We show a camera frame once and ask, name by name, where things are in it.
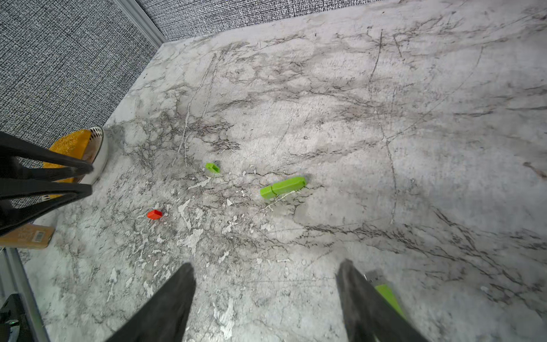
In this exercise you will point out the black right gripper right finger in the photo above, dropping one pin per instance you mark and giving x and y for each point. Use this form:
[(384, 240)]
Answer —
[(368, 316)]

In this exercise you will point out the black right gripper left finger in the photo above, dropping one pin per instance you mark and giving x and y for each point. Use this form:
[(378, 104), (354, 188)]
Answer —
[(164, 317)]

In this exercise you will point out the green usb drive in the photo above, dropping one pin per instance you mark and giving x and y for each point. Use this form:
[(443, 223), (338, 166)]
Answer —
[(382, 286), (283, 187)]

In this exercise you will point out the red usb cap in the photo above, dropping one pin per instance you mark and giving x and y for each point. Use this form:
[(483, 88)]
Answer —
[(155, 214)]

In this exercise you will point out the small green usb cap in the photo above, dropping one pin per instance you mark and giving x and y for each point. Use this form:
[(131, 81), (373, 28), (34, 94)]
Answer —
[(212, 167)]

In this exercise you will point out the yellow sponge in bowl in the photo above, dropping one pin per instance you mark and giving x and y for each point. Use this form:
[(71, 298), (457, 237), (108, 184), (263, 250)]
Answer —
[(76, 145)]

